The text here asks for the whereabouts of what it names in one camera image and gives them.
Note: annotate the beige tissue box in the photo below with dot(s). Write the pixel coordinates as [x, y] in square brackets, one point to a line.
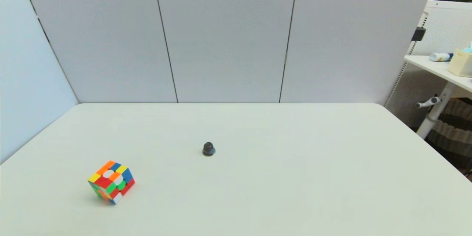
[461, 63]

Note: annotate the multicoloured rubiks cube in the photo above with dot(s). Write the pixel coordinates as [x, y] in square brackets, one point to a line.
[110, 182]

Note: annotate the white bottle with blue cap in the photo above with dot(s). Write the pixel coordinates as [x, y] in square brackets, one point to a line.
[439, 57]

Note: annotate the white perforated pegboard panel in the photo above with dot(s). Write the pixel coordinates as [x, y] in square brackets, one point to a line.
[442, 25]

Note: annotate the white desk with leg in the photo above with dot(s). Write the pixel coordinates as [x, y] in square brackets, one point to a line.
[437, 70]

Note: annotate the small black box on pegboard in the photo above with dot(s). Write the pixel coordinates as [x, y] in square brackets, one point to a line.
[418, 34]

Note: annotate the striped brown fabric basket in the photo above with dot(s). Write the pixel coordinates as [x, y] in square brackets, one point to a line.
[453, 129]

